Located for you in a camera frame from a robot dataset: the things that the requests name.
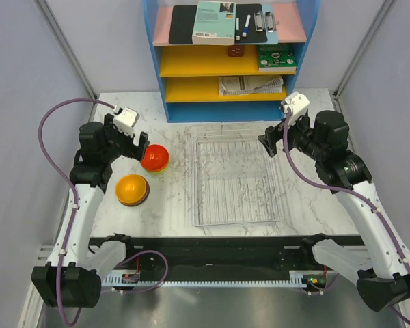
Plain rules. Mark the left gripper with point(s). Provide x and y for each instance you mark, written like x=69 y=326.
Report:
x=132 y=150

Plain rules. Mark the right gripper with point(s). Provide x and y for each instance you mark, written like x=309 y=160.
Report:
x=275 y=133

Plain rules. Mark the red orange bowl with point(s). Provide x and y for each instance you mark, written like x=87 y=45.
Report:
x=155 y=153

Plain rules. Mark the yellow orange bowl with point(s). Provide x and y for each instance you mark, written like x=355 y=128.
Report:
x=132 y=181

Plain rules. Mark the lime green bowl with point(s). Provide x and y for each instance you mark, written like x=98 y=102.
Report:
x=156 y=167

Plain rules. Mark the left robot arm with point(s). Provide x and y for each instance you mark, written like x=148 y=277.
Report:
x=72 y=277

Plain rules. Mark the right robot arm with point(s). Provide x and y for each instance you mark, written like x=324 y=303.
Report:
x=382 y=280

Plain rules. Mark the red patterned bowl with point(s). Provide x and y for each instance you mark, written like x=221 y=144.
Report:
x=133 y=198

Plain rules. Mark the folded newspaper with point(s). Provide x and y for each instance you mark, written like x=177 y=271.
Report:
x=245 y=85

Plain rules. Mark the green book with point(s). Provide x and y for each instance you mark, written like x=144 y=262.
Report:
x=276 y=58

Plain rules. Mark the blue shelf unit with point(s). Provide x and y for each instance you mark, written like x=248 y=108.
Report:
x=188 y=75

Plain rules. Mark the brown small box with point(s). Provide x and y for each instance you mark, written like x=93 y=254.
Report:
x=236 y=51

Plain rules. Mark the white marker blue cap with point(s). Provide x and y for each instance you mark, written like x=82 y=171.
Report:
x=246 y=27

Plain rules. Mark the white marker black cap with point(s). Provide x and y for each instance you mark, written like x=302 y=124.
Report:
x=237 y=29

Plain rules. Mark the black mat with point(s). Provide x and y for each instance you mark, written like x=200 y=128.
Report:
x=181 y=28

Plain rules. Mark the teal book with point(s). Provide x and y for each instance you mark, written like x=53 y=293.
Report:
x=214 y=23

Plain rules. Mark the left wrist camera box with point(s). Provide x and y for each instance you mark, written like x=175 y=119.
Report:
x=125 y=119

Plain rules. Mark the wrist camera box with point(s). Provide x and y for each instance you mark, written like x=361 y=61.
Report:
x=295 y=103
x=125 y=119

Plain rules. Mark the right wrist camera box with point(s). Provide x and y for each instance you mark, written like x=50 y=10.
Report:
x=295 y=103

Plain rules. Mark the white wire dish rack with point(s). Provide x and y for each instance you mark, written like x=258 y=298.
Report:
x=233 y=179

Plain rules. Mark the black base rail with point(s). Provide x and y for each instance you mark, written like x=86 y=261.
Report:
x=218 y=258

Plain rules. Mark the white cable duct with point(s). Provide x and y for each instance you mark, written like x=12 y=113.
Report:
x=122 y=279

